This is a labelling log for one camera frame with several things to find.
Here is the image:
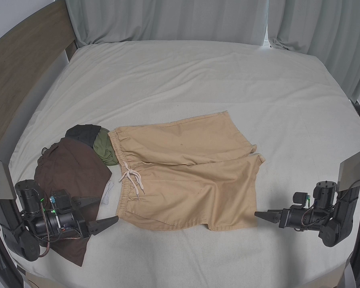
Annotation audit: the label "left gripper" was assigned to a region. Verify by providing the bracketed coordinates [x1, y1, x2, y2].
[46, 195, 119, 241]

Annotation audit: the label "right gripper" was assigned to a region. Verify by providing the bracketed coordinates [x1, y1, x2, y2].
[277, 208, 308, 230]

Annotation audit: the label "tan shorts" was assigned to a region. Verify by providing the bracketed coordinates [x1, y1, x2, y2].
[107, 110, 266, 232]

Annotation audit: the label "bed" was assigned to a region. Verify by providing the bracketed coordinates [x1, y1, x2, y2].
[0, 0, 360, 288]

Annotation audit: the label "white garment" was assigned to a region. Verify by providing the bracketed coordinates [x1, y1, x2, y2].
[100, 180, 114, 206]

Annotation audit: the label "brown garment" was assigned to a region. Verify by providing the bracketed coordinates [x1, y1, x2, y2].
[34, 137, 113, 267]

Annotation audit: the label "green garment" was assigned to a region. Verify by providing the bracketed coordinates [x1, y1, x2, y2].
[93, 128, 118, 167]

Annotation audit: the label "black garment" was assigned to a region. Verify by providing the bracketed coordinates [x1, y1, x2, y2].
[65, 125, 104, 149]

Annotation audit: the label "grey-green curtain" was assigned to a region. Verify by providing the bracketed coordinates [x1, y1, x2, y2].
[61, 0, 270, 49]
[267, 0, 360, 101]

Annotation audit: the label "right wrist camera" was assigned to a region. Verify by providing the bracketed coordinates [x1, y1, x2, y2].
[292, 192, 310, 208]

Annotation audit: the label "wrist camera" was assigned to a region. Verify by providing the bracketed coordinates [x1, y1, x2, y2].
[50, 191, 71, 215]
[292, 192, 310, 208]

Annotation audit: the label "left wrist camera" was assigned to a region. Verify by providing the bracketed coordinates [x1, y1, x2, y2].
[50, 191, 71, 215]

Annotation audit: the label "black cable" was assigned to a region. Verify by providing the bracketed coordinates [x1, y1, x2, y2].
[38, 233, 82, 259]

